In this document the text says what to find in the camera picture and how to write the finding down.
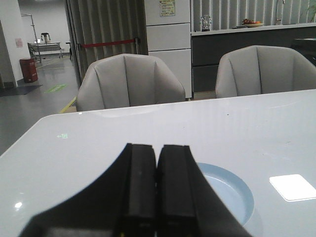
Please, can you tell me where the white refrigerator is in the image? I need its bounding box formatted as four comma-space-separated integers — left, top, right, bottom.
144, 0, 192, 99

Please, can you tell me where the colourful fridge poster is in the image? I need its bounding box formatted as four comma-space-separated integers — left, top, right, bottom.
159, 0, 175, 17

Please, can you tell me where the red bin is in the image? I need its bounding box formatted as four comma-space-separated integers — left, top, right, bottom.
19, 58, 38, 83

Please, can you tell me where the right grey upholstered chair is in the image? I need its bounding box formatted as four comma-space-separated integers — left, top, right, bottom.
215, 45, 316, 98

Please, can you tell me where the left grey upholstered chair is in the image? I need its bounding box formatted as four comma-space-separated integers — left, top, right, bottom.
76, 53, 186, 112

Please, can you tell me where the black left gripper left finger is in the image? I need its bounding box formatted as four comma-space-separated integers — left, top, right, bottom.
21, 143, 156, 237

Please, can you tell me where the dark grey counter cabinet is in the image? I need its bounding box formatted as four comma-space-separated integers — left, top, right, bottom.
191, 23, 316, 93

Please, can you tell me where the fruit bowl on counter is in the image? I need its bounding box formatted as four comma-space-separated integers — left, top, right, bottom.
242, 19, 263, 28

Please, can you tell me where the distant metal work table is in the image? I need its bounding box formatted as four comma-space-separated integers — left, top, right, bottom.
27, 42, 63, 59

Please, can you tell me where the light blue round plate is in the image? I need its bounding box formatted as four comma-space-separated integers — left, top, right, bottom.
197, 162, 255, 226

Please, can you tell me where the small ornament on counter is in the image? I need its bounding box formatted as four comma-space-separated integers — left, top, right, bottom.
200, 14, 212, 32

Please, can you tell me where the grey upholstered chair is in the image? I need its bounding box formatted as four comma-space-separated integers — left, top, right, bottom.
76, 53, 186, 112
215, 45, 316, 98

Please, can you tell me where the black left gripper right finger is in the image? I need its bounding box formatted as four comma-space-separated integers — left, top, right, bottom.
157, 145, 250, 237

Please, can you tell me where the pink wall notice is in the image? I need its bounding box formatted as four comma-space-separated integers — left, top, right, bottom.
15, 38, 23, 48

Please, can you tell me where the red barrier belt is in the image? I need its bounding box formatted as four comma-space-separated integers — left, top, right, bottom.
77, 38, 139, 48

